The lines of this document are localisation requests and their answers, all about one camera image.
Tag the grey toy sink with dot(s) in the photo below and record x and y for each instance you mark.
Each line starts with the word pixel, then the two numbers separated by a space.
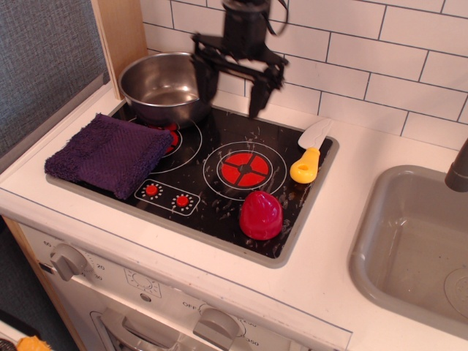
pixel 410 253

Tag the yellow handled toy knife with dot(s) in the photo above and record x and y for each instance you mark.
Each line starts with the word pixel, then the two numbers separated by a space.
pixel 305 169

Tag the grey faucet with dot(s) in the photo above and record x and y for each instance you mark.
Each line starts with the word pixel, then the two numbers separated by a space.
pixel 457 176

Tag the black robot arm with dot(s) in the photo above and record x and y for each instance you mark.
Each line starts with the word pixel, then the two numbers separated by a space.
pixel 246 4

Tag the grey right oven knob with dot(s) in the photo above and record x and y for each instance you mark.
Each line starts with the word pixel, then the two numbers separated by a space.
pixel 217 328

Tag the grey oven door handle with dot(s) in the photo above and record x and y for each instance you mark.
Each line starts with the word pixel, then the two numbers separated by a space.
pixel 142 333

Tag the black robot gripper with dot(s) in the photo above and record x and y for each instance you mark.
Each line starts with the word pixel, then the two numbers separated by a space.
pixel 240 51

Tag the black toy stovetop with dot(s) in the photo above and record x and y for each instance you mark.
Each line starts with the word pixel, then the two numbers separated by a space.
pixel 199 186

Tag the red toy strawberry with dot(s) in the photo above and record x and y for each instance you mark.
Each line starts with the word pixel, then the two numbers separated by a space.
pixel 261 216

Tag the metal pot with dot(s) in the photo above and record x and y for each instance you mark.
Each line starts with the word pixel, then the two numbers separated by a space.
pixel 162 89

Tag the grey left timer knob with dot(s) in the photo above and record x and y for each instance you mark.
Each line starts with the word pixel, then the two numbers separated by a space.
pixel 68 261

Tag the wooden side panel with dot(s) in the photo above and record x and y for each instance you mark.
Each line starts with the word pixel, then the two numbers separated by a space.
pixel 121 31

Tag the purple cloth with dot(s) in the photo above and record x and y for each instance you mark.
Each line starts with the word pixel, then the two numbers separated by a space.
pixel 110 154

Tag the orange cloth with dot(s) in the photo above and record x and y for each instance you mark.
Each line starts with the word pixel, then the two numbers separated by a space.
pixel 29 343

